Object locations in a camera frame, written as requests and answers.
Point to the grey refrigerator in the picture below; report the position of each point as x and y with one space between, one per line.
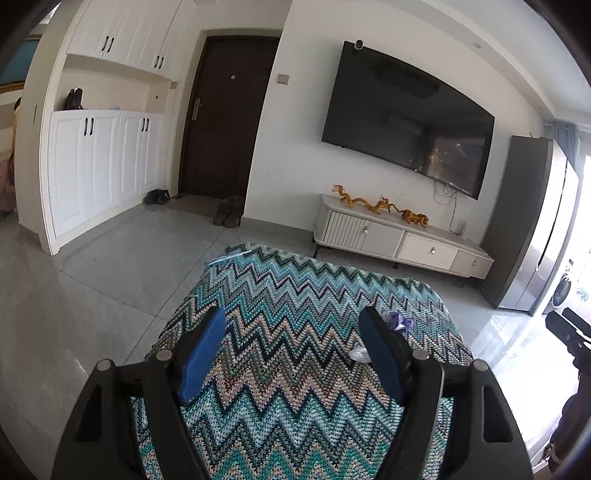
529 224

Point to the purple candy wrapper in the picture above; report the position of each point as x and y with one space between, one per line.
398 322

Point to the dark brown entrance door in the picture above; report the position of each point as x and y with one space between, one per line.
223 116

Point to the white TV cabinet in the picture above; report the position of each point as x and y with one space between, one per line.
388 237

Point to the golden tiger figurine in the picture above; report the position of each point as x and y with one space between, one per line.
414 218

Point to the black shoes by cupboard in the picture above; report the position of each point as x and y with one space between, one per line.
156 197

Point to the golden dragon figurine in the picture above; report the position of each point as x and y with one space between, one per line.
382 204

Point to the crumpled white tissue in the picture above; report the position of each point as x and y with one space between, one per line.
360 354

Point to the dark shoes by door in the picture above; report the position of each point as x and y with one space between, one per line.
229 212

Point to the zigzag patterned tablecloth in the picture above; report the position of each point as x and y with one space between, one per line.
283 399

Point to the black handbag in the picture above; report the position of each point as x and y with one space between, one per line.
73 100

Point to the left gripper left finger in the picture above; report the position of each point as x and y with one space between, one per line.
99 440

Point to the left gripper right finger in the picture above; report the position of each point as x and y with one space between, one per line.
484 440

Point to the wall mounted black television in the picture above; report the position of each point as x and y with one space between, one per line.
386 108

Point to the white wall cupboard unit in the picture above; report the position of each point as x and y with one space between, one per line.
98 162

